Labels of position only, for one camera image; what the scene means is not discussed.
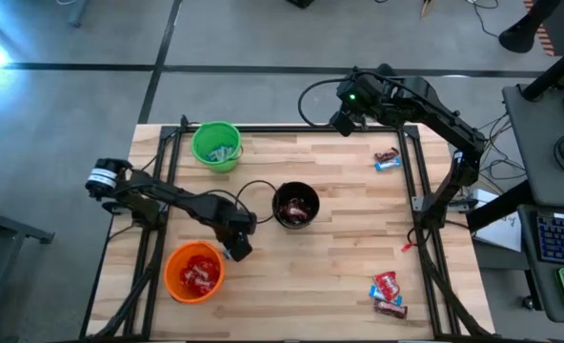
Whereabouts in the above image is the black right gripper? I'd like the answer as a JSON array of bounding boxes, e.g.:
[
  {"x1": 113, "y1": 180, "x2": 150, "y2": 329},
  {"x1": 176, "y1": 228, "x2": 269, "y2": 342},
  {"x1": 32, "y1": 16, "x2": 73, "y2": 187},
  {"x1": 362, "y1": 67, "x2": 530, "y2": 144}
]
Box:
[{"x1": 329, "y1": 71, "x2": 408, "y2": 138}]

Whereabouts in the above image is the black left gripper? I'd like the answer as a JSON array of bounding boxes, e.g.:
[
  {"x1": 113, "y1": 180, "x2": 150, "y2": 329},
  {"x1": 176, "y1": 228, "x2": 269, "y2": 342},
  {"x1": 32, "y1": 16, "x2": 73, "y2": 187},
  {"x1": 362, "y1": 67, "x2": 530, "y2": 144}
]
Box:
[{"x1": 209, "y1": 208, "x2": 255, "y2": 263}]

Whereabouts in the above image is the black plastic bucket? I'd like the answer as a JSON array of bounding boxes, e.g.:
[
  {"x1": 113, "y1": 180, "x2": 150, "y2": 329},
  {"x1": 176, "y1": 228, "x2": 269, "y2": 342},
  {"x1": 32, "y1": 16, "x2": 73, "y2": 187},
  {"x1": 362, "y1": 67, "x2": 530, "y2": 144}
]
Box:
[{"x1": 271, "y1": 181, "x2": 321, "y2": 230}]

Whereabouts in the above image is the orange plastic bucket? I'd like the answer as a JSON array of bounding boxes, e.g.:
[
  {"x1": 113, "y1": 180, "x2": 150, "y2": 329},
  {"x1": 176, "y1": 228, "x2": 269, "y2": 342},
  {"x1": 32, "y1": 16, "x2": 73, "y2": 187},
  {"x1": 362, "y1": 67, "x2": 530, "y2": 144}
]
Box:
[{"x1": 163, "y1": 240, "x2": 226, "y2": 305}]

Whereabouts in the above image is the green plastic bucket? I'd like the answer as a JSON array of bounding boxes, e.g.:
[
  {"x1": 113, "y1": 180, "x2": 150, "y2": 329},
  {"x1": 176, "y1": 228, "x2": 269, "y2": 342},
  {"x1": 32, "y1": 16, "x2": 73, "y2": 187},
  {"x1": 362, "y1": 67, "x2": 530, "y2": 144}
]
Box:
[{"x1": 190, "y1": 120, "x2": 244, "y2": 174}]

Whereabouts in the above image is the white power box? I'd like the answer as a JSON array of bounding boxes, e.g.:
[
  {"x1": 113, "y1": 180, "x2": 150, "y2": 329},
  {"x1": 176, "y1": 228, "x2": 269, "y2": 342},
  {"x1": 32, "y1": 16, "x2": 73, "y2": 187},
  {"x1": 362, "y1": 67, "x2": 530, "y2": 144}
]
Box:
[{"x1": 471, "y1": 188, "x2": 501, "y2": 211}]

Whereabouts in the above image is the white paper sheet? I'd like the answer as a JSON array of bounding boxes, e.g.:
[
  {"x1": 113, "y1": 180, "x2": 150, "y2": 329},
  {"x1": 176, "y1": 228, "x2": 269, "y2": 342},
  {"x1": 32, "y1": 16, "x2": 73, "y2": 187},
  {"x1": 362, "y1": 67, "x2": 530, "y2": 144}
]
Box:
[{"x1": 472, "y1": 209, "x2": 523, "y2": 253}]

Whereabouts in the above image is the grey desk top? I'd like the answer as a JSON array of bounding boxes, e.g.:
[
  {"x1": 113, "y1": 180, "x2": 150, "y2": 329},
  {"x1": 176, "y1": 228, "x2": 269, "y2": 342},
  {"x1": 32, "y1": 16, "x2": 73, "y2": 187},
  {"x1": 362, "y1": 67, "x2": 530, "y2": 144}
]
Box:
[
  {"x1": 516, "y1": 203, "x2": 564, "y2": 325},
  {"x1": 501, "y1": 83, "x2": 564, "y2": 209}
]

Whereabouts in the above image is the black stand foot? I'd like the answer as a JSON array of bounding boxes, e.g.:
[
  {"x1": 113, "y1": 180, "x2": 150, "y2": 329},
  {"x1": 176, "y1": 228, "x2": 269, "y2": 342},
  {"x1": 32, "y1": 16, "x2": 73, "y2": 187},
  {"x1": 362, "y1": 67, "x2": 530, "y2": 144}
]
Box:
[{"x1": 497, "y1": 0, "x2": 564, "y2": 54}]

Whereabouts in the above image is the black slanted pole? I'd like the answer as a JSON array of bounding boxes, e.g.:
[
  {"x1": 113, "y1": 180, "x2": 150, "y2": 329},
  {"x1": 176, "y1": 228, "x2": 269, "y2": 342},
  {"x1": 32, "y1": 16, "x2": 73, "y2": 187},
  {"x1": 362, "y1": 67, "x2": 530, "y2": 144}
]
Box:
[{"x1": 519, "y1": 35, "x2": 564, "y2": 102}]

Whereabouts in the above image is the orange white striped mat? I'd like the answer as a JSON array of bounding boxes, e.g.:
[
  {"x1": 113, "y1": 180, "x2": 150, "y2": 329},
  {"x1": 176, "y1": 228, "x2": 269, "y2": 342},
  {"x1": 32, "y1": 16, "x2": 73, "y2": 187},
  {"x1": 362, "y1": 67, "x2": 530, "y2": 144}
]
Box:
[{"x1": 523, "y1": 0, "x2": 557, "y2": 57}]

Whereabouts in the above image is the grey metal bench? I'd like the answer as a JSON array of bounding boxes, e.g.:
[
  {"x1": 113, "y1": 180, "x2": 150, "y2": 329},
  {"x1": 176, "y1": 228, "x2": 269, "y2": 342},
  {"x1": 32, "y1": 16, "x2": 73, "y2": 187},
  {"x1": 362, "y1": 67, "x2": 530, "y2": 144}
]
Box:
[{"x1": 0, "y1": 190, "x2": 56, "y2": 343}]

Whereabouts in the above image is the black backlit keyboard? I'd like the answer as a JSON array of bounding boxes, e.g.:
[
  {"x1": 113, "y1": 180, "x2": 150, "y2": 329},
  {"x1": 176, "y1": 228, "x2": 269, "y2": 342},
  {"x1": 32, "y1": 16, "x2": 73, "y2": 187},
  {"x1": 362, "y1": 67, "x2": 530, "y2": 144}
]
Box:
[{"x1": 534, "y1": 212, "x2": 564, "y2": 268}]

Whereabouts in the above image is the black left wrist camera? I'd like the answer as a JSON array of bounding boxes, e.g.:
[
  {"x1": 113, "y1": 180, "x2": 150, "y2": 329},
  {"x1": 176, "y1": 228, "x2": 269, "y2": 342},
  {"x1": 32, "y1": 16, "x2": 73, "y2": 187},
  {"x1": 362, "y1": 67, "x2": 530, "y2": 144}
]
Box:
[{"x1": 237, "y1": 212, "x2": 259, "y2": 235}]

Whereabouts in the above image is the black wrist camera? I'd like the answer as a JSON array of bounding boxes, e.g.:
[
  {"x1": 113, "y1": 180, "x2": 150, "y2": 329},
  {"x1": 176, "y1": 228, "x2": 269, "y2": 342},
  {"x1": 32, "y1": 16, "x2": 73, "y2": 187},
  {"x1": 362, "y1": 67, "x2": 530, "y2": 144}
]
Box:
[
  {"x1": 336, "y1": 78, "x2": 367, "y2": 113},
  {"x1": 237, "y1": 212, "x2": 259, "y2": 235}
]

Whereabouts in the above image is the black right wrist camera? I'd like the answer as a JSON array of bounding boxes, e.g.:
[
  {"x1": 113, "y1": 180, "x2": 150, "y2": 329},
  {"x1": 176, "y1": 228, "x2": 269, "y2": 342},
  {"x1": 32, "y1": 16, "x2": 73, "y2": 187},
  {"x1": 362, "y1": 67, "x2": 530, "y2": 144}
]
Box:
[{"x1": 336, "y1": 78, "x2": 367, "y2": 113}]

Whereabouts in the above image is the black right camera cable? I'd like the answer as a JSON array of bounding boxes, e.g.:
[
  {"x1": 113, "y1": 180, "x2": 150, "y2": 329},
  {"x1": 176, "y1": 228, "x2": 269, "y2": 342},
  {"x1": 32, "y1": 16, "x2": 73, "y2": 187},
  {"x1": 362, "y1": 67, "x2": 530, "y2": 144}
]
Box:
[{"x1": 297, "y1": 77, "x2": 350, "y2": 129}]

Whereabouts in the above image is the black camera cable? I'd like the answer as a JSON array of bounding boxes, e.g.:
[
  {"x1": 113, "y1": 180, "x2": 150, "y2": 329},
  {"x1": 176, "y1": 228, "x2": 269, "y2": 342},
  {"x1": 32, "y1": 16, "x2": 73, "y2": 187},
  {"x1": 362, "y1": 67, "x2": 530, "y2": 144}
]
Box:
[
  {"x1": 297, "y1": 77, "x2": 350, "y2": 129},
  {"x1": 193, "y1": 179, "x2": 279, "y2": 225}
]

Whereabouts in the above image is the black metal table frame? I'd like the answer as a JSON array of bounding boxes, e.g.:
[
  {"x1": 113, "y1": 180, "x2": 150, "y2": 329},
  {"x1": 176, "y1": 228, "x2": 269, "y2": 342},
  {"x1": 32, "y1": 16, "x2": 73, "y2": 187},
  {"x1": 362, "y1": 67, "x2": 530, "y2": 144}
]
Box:
[{"x1": 79, "y1": 112, "x2": 495, "y2": 343}]

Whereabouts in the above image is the black left camera cable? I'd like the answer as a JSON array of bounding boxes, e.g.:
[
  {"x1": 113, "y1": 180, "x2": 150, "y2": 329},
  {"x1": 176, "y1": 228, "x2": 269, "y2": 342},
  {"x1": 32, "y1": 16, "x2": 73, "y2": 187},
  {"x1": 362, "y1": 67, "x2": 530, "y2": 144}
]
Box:
[{"x1": 193, "y1": 179, "x2": 279, "y2": 225}]

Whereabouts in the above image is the bundle of black cables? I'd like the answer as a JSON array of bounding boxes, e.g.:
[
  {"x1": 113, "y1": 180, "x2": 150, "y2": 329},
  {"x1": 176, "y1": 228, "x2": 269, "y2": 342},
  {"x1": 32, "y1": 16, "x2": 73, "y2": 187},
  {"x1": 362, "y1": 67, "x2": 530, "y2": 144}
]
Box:
[{"x1": 476, "y1": 111, "x2": 529, "y2": 194}]

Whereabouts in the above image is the black floor cable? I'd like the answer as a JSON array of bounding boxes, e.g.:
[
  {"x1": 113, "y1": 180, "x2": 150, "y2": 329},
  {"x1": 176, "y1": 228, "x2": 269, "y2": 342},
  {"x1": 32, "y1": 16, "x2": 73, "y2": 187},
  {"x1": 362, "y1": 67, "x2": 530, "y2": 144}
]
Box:
[{"x1": 467, "y1": 0, "x2": 502, "y2": 39}]

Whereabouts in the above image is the grey metal post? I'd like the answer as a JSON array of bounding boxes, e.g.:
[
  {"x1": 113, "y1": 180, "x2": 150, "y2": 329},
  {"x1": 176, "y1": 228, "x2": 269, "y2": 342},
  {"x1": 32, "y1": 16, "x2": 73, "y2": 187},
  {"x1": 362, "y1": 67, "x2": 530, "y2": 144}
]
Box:
[{"x1": 67, "y1": 0, "x2": 91, "y2": 28}]

